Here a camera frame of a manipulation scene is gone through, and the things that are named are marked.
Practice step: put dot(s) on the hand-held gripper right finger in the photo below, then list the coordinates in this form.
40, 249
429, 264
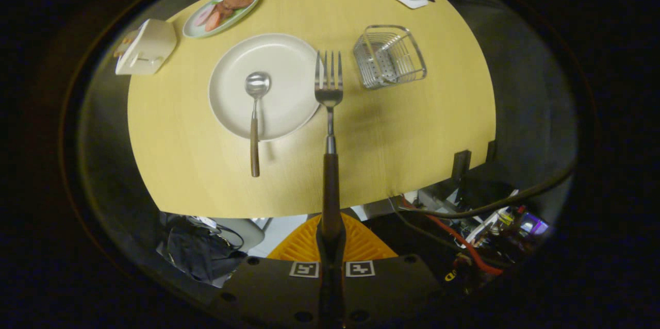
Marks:
386, 293

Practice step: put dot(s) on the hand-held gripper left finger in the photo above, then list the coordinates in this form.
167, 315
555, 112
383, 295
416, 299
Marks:
278, 293

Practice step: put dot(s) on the grey chair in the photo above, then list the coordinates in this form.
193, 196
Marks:
252, 233

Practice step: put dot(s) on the black bag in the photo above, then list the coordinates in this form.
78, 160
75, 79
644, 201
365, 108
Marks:
196, 251

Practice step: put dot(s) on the pile of electronic equipment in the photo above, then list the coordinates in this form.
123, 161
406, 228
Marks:
515, 228

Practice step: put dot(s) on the black table clamp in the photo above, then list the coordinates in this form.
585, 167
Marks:
491, 150
461, 165

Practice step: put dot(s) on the large white plate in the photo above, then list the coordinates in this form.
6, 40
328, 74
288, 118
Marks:
289, 76

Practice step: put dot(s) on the black backdrop cloth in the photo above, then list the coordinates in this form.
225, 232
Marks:
515, 86

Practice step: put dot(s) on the pale green food plate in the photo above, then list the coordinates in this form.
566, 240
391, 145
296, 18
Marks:
192, 31

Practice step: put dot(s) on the red sausage slice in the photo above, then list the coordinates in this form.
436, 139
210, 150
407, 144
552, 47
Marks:
213, 21

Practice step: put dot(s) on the cream toaster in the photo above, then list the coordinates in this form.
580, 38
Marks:
154, 43

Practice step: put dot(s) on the pink ham slice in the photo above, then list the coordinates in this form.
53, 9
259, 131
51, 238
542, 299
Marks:
204, 14

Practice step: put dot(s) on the toast slice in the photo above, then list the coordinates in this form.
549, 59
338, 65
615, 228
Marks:
129, 38
121, 51

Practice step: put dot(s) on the small brown meat piece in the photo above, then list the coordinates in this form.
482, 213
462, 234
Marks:
224, 9

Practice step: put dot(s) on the large brown meat slice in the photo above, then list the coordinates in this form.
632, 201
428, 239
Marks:
238, 0

